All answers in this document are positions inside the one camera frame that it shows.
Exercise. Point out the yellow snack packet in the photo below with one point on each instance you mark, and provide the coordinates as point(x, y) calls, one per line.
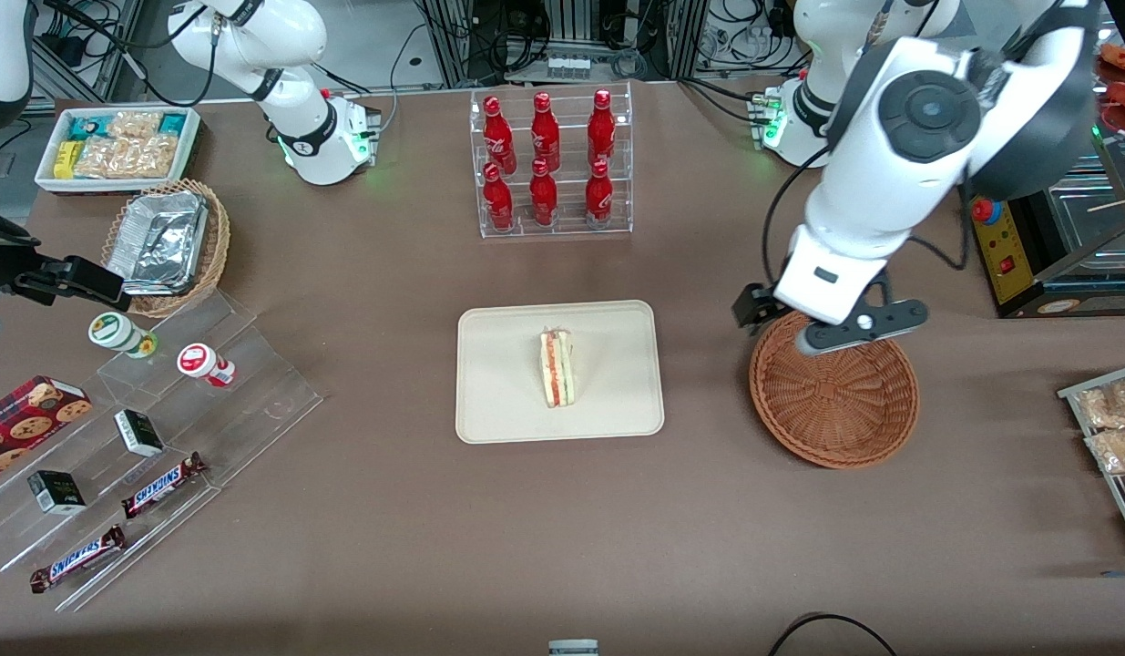
point(65, 159)

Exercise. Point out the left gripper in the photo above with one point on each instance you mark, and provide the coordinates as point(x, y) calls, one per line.
point(753, 307)

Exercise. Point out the round brown wicker basket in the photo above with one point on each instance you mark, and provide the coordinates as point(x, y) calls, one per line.
point(835, 410)

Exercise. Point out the silver foil packets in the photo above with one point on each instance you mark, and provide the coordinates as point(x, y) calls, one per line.
point(157, 241)

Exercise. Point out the red tartan cookie box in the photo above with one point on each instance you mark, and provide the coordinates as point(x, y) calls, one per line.
point(20, 424)

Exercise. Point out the clear pastry bag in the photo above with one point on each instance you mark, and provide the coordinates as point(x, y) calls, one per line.
point(1118, 449)
point(1113, 403)

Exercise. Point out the clear acrylic stepped stand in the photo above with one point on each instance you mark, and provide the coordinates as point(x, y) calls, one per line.
point(252, 401)

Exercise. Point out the clear acrylic bottle rack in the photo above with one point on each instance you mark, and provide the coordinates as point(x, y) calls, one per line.
point(562, 232)

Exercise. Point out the cream rectangular tray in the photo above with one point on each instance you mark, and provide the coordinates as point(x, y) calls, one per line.
point(507, 383)

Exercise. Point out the red cola bottle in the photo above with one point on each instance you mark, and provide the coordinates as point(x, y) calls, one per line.
point(543, 194)
point(601, 128)
point(496, 137)
point(598, 193)
point(497, 198)
point(544, 132)

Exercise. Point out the grey power strip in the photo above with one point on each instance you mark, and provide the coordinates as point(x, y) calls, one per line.
point(580, 66)

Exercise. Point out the tray of packaged snacks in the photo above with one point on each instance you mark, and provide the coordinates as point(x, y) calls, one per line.
point(1072, 396)

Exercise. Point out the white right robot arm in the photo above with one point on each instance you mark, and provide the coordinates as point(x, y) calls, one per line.
point(298, 118)

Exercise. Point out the wooden skewer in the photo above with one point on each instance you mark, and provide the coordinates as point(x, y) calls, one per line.
point(1118, 202)

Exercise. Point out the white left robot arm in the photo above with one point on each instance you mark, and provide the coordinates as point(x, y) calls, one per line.
point(899, 173)

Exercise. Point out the white snack bin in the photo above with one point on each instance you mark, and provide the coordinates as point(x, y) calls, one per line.
point(47, 178)

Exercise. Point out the small grey device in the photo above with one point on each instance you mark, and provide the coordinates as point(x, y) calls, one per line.
point(573, 648)

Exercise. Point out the red emergency stop button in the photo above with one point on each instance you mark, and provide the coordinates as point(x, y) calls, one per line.
point(985, 211)

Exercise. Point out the plastic triangle sandwich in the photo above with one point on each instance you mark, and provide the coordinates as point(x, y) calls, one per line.
point(557, 369)

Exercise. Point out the Snickers chocolate bar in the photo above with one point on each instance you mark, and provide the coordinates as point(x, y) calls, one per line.
point(76, 558)
point(164, 486)

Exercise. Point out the clear cracker bag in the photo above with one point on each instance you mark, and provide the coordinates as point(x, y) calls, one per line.
point(134, 124)
point(125, 157)

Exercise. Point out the black yellow appliance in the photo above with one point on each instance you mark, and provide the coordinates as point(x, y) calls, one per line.
point(1081, 255)

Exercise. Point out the green lid sunflower cup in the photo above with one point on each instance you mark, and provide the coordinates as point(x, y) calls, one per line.
point(116, 331)

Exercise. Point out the teal snack packet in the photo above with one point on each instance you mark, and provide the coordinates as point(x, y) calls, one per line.
point(86, 128)
point(171, 124)

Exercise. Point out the wicker basket holding foil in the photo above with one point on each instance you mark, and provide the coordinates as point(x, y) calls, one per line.
point(214, 246)

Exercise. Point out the red lid white cup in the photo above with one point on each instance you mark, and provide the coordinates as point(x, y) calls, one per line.
point(202, 363)

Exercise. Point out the small black carton box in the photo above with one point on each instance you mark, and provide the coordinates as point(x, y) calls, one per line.
point(56, 492)
point(138, 433)

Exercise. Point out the aluminium frame rack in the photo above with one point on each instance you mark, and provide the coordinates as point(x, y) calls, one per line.
point(562, 23)

